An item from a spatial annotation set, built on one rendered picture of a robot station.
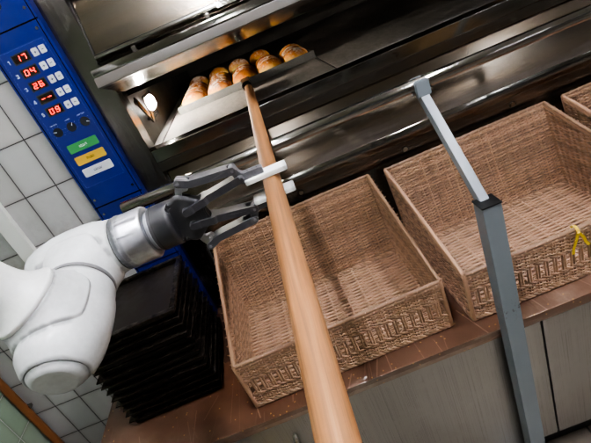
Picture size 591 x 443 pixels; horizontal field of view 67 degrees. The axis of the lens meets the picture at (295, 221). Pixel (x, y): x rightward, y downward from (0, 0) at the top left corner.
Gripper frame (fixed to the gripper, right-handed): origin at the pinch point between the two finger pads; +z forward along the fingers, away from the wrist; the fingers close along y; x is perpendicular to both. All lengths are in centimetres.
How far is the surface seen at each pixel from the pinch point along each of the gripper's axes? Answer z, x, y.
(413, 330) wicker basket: 17, -20, 60
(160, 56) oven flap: -15, -51, -22
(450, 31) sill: 62, -66, 3
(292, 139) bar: 6.5, -28.5, 3.4
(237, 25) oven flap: 5, -51, -21
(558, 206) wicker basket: 75, -46, 60
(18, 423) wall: -123, -60, 72
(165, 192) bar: -24.2, -28.4, 3.6
